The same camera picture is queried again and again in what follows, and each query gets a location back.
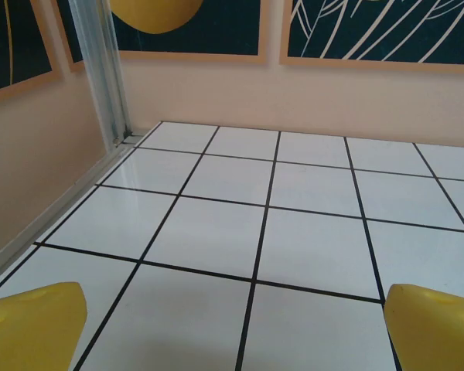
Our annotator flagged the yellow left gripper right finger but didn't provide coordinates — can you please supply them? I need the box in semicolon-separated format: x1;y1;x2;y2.
383;283;464;371

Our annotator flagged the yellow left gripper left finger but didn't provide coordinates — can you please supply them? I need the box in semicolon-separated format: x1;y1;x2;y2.
0;281;88;371

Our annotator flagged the aluminium side rail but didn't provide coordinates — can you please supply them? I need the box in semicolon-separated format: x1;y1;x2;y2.
0;133;145;291

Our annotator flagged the aluminium corner post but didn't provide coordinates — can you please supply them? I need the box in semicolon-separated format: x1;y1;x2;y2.
67;0;145;151

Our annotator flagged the yellow oval wall panel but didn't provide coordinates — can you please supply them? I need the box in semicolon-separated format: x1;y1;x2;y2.
56;0;268;73

